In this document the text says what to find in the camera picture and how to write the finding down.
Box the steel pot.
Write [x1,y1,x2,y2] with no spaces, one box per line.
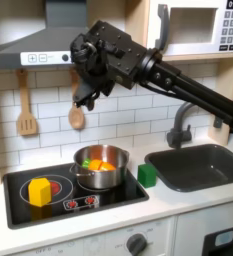
[69,143,131,191]

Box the green block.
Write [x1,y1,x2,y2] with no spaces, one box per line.
[136,163,158,189]

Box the wooden spoon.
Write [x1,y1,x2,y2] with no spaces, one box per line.
[67,69,87,131]

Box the grey extractor hood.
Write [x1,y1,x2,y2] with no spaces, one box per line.
[0,0,89,71]

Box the wooden slotted spatula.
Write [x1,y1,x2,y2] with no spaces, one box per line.
[15,68,39,137]

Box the orange toy carrot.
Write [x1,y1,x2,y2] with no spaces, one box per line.
[81,157,118,173]

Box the dark grey tap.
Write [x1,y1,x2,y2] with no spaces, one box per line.
[165,101,198,150]

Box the black stove top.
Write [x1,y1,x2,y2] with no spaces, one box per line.
[2,161,151,231]

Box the white toy microwave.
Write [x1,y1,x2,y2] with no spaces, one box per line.
[146,0,233,56]

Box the yellow block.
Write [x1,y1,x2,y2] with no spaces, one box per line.
[27,177,53,208]

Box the dark grey sink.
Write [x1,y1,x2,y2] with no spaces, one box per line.
[144,143,233,194]

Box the white oven control panel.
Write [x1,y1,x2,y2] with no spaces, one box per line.
[7,216,176,256]

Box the dark oven knob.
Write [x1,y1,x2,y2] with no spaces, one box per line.
[125,233,149,256]

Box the black framed cabinet window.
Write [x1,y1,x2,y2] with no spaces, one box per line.
[201,224,233,256]

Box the thin black cable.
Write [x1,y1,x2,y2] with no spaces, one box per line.
[139,79,189,101]

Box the small grey wall hook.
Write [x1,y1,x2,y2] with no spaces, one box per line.
[212,115,224,130]

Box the wooden kitchen frame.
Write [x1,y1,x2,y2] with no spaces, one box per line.
[0,0,233,186]

